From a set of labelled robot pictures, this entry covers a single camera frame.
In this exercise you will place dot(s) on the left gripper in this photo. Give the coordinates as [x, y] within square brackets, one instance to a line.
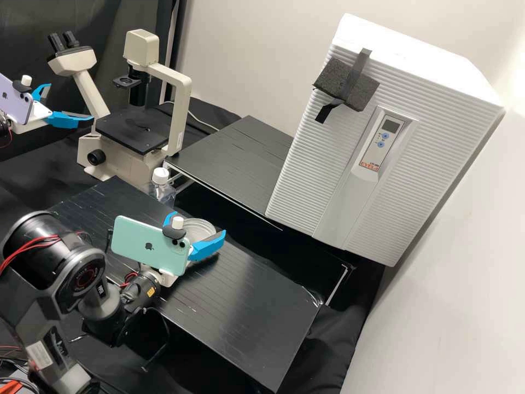
[39, 111]

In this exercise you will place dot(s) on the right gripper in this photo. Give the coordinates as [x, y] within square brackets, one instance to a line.
[169, 279]

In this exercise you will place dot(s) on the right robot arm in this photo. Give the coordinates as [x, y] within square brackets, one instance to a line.
[41, 246]

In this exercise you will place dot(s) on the petri dish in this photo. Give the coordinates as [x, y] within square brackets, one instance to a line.
[197, 233]

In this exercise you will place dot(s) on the white-capped bottle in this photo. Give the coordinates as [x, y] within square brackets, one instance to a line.
[160, 175]

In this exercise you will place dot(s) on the black platform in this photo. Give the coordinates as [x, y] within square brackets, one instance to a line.
[229, 312]
[229, 164]

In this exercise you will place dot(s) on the cream microscope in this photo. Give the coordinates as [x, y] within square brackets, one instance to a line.
[135, 45]

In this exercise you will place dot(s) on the incubator door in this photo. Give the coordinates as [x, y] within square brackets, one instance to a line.
[328, 172]

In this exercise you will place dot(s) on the white incubator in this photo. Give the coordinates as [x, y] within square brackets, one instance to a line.
[410, 49]

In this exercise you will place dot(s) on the left wrist camera phone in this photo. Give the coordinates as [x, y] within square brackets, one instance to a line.
[14, 100]

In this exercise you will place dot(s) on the wrist camera phone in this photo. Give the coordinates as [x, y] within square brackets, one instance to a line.
[143, 244]
[14, 100]

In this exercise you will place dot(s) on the right wrist camera phone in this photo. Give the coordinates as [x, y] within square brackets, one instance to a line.
[143, 244]

